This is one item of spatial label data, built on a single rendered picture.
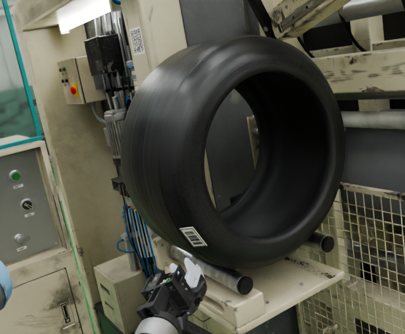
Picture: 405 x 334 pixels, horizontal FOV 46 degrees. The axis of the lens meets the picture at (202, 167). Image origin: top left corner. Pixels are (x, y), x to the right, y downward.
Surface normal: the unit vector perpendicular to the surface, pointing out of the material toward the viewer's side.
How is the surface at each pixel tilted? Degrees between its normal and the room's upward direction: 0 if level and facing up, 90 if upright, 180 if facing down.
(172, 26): 90
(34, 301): 90
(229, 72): 80
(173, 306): 71
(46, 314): 90
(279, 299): 0
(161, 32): 90
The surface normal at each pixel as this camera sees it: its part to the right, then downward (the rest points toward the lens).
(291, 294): -0.18, -0.96
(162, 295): 0.82, -0.40
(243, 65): 0.46, -0.06
